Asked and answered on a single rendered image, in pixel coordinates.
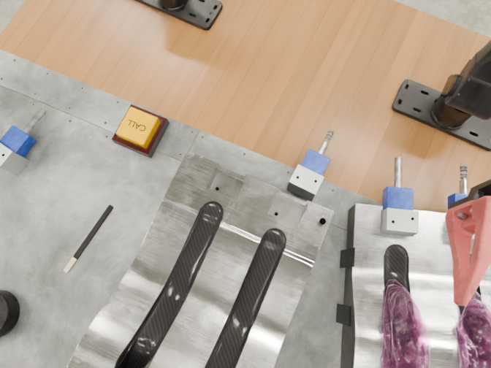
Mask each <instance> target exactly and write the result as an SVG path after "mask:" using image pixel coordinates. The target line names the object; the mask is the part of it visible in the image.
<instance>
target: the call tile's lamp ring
mask: <svg viewBox="0 0 491 368"><path fill-rule="evenodd" d="M130 107H133V108H135V109H137V110H140V111H143V112H146V113H148V114H150V115H153V116H155V117H157V118H158V119H159V120H162V122H161V123H160V125H159V127H158V129H157V131H156V133H155V134H154V136H153V139H152V140H151V143H150V144H149V146H148V148H147V150H145V149H143V148H141V147H138V146H136V145H133V144H131V143H129V142H126V141H124V140H122V139H119V138H117V134H116V132H115V134H114V136H113V138H112V139H113V140H115V141H116V142H120V143H121V144H124V145H127V146H129V147H132V148H134V149H135V150H138V151H140V152H143V153H146V154H149V152H150V151H151V148H152V147H153V144H154V142H155V141H156V139H157V137H158V135H159V133H160V131H161V129H162V127H163V125H164V124H165V122H166V120H167V119H166V118H163V117H162V116H159V115H156V114H154V113H152V112H149V111H147V110H144V109H141V108H139V107H136V106H134V105H132V104H131V105H130ZM130 107H129V108H130ZM116 131H117V130H116Z"/></svg>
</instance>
